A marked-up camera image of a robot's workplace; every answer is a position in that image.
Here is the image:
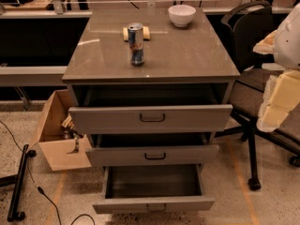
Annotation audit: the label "white bowl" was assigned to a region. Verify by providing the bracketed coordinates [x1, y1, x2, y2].
[168, 5, 196, 27]

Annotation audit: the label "blue silver drink can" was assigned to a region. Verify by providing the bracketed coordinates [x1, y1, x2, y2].
[127, 22, 144, 66]

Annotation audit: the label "black floor cable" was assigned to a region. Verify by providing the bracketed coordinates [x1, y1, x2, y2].
[0, 119, 97, 225]

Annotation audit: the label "grey bottom drawer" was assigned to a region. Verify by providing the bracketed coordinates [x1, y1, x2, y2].
[93, 165, 215, 214]

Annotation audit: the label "black office chair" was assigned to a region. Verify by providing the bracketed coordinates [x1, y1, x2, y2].
[216, 1, 300, 190]

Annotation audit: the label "grey drawer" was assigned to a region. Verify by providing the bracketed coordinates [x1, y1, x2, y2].
[68, 85, 233, 135]
[93, 165, 215, 214]
[86, 133, 219, 166]

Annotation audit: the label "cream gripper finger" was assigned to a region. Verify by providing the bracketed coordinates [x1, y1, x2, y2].
[253, 31, 277, 54]
[257, 70, 300, 132]

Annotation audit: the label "black wheeled stand leg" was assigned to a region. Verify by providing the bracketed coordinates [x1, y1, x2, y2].
[0, 144, 37, 222]

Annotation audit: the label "open cardboard box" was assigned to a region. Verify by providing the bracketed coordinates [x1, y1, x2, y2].
[33, 90, 91, 171]

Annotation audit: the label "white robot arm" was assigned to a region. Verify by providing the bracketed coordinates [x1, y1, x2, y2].
[253, 4, 300, 132]

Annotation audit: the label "grey drawer cabinet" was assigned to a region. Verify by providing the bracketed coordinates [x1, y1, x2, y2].
[61, 7, 241, 215]

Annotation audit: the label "grey top drawer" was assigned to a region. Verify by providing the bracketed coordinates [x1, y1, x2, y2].
[68, 85, 233, 135]

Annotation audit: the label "yellow sponge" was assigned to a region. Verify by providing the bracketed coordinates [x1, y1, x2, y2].
[123, 26, 150, 41]

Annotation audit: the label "items inside cardboard box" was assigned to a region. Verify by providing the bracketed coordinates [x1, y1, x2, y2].
[61, 115, 83, 154]

